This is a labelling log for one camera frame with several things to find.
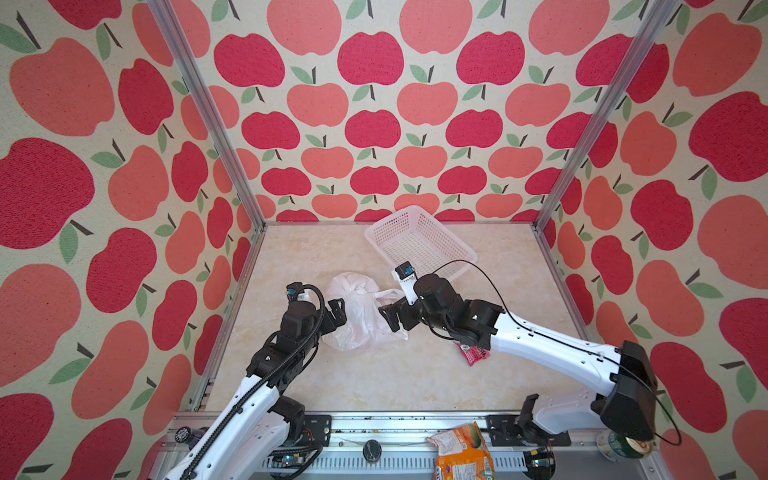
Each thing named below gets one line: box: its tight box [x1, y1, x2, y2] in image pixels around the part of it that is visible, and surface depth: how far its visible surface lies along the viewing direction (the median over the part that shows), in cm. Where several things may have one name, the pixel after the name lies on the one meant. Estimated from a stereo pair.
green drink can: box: [608, 431, 652, 459], surface depth 65 cm
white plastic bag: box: [322, 272, 409, 352], surface depth 85 cm
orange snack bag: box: [426, 421, 496, 480], surface depth 70 cm
